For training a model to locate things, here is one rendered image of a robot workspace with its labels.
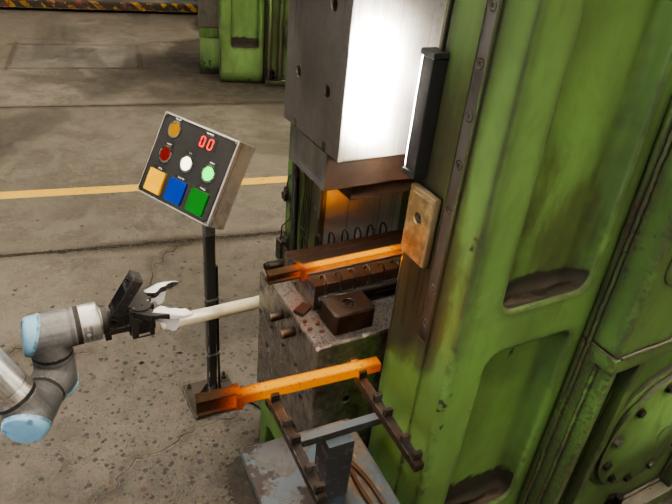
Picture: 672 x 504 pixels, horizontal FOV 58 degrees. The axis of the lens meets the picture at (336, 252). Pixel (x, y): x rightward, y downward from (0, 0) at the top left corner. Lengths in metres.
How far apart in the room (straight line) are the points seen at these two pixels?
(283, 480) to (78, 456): 1.19
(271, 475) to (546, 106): 1.01
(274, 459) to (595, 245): 0.92
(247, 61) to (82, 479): 4.79
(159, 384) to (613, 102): 2.08
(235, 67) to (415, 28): 5.17
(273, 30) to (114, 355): 4.18
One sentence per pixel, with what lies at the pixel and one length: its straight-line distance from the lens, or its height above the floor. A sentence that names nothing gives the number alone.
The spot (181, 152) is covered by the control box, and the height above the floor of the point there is 1.11.
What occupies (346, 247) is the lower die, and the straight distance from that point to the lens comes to 1.78.
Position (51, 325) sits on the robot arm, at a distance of 1.49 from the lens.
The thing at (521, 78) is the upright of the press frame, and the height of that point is 1.65.
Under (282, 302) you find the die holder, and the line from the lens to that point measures 1.68.
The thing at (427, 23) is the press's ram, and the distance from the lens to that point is 1.39.
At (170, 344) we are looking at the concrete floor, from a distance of 2.95.
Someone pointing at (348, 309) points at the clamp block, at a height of 0.98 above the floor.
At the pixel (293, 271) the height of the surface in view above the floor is 1.01.
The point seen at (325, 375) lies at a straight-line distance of 1.38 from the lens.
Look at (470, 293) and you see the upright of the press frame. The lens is 1.29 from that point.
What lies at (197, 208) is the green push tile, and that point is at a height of 1.00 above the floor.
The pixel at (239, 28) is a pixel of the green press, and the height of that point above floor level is 0.52.
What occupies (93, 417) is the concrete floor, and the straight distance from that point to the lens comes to 2.68.
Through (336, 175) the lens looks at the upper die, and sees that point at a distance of 1.45.
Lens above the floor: 1.92
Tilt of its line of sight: 32 degrees down
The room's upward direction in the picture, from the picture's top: 6 degrees clockwise
